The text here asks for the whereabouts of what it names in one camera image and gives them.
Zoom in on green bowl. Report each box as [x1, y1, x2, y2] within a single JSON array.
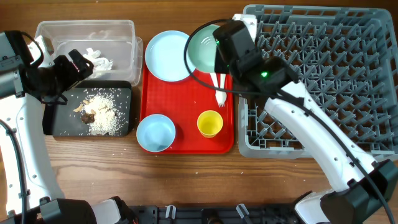
[[187, 24, 219, 73]]

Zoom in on rice and food scraps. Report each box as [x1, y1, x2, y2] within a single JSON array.
[[62, 87, 131, 136]]

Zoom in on light blue bowl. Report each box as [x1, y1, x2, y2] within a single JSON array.
[[136, 114, 176, 152]]

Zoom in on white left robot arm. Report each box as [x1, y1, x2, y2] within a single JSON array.
[[1, 30, 139, 223]]

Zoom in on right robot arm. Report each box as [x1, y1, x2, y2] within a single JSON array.
[[213, 19, 397, 223]]

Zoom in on clear plastic waste bin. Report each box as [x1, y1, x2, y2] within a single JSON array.
[[35, 20, 143, 86]]

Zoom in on grey dishwasher rack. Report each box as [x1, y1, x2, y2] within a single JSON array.
[[243, 4, 397, 161]]

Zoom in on white plastic spoon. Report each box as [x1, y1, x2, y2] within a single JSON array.
[[210, 72, 227, 105]]

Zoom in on white plastic fork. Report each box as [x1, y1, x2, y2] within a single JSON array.
[[216, 73, 228, 108]]

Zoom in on crumpled white tissue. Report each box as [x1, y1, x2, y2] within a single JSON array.
[[83, 48, 113, 79]]

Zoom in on black plastic tray bin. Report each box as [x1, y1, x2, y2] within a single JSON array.
[[42, 80, 132, 136]]

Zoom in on red serving tray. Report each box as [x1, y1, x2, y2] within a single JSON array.
[[140, 67, 234, 155]]

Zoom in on light blue plate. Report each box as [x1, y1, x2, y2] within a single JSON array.
[[145, 30, 190, 82]]

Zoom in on yellow cup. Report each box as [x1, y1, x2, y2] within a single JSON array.
[[197, 110, 223, 138]]

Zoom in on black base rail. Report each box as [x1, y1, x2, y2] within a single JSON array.
[[130, 204, 301, 224]]

